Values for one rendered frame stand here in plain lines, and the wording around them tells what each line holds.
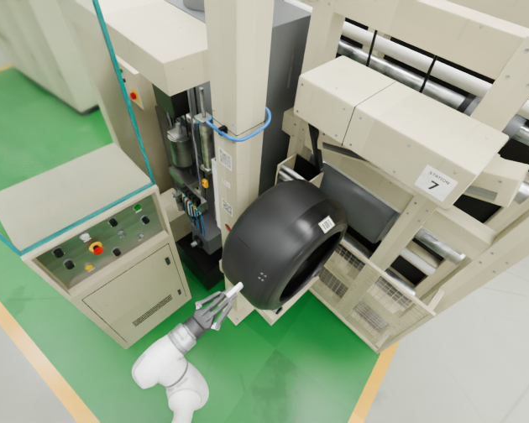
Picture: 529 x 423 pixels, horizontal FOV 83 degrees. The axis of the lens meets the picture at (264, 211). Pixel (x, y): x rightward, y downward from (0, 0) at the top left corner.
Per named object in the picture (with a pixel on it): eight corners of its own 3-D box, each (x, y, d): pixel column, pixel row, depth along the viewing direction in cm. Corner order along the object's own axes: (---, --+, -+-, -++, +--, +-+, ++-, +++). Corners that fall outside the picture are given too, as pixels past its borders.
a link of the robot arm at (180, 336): (164, 331, 99) (179, 318, 101) (172, 336, 107) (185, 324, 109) (180, 352, 96) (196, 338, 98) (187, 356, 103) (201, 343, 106)
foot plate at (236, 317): (213, 300, 233) (212, 299, 232) (239, 278, 246) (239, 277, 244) (236, 326, 222) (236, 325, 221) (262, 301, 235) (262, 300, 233)
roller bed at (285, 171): (272, 201, 181) (277, 164, 158) (289, 189, 188) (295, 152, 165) (296, 221, 173) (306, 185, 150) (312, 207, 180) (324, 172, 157)
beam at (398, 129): (290, 114, 111) (297, 75, 100) (332, 91, 123) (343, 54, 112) (445, 212, 87) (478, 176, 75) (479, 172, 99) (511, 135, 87)
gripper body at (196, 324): (195, 339, 99) (217, 318, 102) (180, 320, 102) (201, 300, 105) (199, 342, 105) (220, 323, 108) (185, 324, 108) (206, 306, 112)
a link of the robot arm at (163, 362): (163, 326, 104) (185, 350, 109) (123, 362, 99) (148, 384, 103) (170, 342, 95) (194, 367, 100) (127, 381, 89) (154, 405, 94)
